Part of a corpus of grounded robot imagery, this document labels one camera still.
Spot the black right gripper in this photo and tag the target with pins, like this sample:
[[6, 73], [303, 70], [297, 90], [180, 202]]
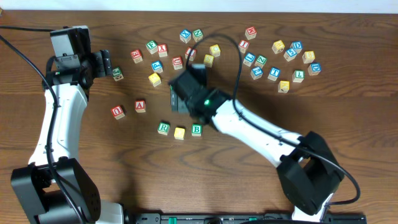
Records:
[[175, 101]]

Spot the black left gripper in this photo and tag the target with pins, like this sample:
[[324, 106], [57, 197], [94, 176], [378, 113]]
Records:
[[104, 63]]

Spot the green B letter block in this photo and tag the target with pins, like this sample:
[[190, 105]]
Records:
[[196, 130]]

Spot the green R letter block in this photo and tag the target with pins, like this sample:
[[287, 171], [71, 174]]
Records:
[[163, 128]]

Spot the blue T letter block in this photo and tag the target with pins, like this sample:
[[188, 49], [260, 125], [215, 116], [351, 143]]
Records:
[[274, 74]]

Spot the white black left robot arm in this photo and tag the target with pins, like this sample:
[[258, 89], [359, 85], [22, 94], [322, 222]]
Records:
[[53, 187]]

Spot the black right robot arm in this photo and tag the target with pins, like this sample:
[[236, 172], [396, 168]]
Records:
[[306, 167]]

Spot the green J letter block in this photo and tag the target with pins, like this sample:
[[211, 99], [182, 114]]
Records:
[[117, 74]]

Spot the red U letter block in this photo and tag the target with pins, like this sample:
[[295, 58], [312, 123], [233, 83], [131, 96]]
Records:
[[177, 62]]

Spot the plain yellow wooden block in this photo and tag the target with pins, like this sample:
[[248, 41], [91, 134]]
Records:
[[155, 79]]

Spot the blue P letter block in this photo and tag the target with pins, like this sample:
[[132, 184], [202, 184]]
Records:
[[157, 66]]

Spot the red I block left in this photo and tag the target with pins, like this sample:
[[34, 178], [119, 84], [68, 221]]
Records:
[[190, 54]]

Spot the red G letter block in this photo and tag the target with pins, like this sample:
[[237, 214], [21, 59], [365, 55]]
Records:
[[136, 56]]

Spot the red A letter block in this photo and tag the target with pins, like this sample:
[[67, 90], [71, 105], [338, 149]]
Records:
[[140, 106]]

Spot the red U block left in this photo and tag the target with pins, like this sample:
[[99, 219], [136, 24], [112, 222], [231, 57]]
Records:
[[118, 112]]

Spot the blue X letter block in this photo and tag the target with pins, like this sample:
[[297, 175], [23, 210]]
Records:
[[185, 36]]

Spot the green N letter block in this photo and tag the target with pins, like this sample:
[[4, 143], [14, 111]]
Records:
[[197, 35]]

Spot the blue L letter block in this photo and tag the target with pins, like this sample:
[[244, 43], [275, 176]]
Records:
[[249, 59]]

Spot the red I letter block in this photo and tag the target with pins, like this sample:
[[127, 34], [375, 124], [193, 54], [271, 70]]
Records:
[[243, 46]]

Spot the green Z letter block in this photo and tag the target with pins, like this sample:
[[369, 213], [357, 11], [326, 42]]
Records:
[[260, 61]]

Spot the red N letter block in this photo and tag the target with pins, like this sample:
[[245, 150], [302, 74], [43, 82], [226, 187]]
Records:
[[250, 32]]

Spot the green L letter block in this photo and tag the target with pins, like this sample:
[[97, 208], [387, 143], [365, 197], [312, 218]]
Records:
[[298, 76]]

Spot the blue D letter block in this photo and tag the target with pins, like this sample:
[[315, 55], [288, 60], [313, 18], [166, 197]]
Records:
[[296, 46]]

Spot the yellow 8 block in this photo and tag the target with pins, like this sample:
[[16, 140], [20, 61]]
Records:
[[308, 57]]

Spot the blue D block right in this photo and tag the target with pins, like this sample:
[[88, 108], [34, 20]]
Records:
[[314, 69]]

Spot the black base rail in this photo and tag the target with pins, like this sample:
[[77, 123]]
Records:
[[156, 218]]

